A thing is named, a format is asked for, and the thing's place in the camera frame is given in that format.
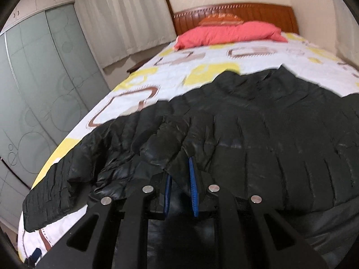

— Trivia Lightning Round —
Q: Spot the black puffer jacket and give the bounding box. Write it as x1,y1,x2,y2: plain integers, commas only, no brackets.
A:
22,67,358,268

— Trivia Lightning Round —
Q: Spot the coral red pillow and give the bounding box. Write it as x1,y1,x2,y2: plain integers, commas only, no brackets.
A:
173,21,288,50

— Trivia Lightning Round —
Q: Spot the brown wooden headboard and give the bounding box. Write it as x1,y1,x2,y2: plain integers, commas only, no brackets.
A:
173,2,299,35

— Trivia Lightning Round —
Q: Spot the beige window curtain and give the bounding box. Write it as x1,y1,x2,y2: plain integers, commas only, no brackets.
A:
74,0,176,69

